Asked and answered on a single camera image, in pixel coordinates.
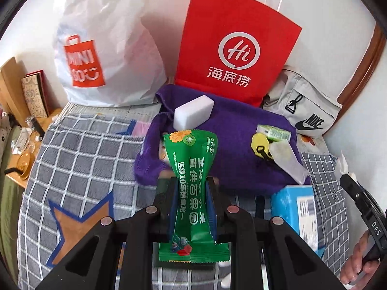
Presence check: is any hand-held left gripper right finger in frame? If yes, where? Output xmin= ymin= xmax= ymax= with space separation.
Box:
xmin=206 ymin=177 xmax=348 ymax=290

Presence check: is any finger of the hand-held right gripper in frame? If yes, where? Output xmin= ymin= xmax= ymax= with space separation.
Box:
xmin=339 ymin=172 xmax=363 ymax=198

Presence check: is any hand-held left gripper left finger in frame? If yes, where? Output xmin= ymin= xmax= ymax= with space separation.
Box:
xmin=36 ymin=177 xmax=179 ymax=290

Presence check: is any white tissue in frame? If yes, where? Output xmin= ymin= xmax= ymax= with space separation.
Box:
xmin=335 ymin=152 xmax=353 ymax=176

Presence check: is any green snack packet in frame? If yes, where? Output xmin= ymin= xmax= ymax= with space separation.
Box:
xmin=159 ymin=129 xmax=231 ymax=263

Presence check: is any green tissue pack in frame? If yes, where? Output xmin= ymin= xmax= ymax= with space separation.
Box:
xmin=256 ymin=124 xmax=292 ymax=142

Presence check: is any person's right hand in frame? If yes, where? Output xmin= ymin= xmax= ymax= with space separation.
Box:
xmin=339 ymin=229 xmax=383 ymax=286

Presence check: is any blue tissue pack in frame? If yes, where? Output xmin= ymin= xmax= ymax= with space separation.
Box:
xmin=270 ymin=185 xmax=325 ymax=256

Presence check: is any translucent plastic packet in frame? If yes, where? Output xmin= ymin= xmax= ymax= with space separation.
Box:
xmin=269 ymin=140 xmax=309 ymax=185

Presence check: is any purple cloth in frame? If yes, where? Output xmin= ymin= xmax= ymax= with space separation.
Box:
xmin=134 ymin=84 xmax=312 ymax=197

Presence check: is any grey waist bag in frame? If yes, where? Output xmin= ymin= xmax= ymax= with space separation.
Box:
xmin=261 ymin=69 xmax=343 ymax=138

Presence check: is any white foam block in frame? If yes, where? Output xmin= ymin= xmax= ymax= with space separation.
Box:
xmin=173 ymin=95 xmax=215 ymax=132

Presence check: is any checked bed sheet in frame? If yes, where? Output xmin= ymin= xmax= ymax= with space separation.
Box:
xmin=16 ymin=101 xmax=363 ymax=290

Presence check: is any wooden headboard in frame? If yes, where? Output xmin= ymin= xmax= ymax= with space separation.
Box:
xmin=337 ymin=22 xmax=387 ymax=109

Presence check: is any amber glass dish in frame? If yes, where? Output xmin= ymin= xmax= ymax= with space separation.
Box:
xmin=15 ymin=150 xmax=36 ymax=176

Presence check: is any small black device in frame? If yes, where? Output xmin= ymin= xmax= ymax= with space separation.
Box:
xmin=27 ymin=116 xmax=46 ymax=136

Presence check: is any wooden nightstand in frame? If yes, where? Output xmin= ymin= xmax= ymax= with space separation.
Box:
xmin=0 ymin=57 xmax=64 ymax=189

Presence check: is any olive green cloth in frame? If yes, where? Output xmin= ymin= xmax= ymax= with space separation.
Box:
xmin=0 ymin=124 xmax=28 ymax=248

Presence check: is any patterned box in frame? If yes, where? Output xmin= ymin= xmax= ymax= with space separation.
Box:
xmin=21 ymin=70 xmax=50 ymax=118

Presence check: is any white plastic bag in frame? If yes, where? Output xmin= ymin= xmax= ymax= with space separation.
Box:
xmin=54 ymin=0 xmax=167 ymax=108

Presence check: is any red paper bag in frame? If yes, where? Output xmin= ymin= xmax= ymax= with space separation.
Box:
xmin=174 ymin=0 xmax=303 ymax=108

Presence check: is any yellow keychain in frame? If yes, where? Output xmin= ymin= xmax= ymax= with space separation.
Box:
xmin=252 ymin=133 xmax=273 ymax=162

